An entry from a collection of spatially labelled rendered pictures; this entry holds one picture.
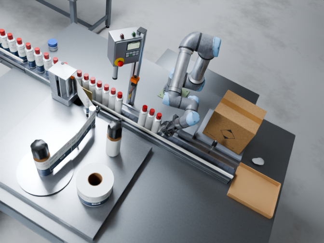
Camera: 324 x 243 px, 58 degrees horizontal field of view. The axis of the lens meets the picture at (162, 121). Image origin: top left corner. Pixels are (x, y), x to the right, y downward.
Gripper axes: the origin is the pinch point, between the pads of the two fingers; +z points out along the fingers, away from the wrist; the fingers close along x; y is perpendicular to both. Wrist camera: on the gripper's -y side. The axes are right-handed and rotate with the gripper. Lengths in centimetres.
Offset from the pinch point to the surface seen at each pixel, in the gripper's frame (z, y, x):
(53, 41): 58, -27, -94
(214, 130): -17.0, -20.1, 27.4
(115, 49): -23, 1, -57
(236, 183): -21, 2, 58
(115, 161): 11.4, 33.8, -8.9
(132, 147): 9.7, 19.5, -5.9
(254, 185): -27, -3, 68
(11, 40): 50, 1, -109
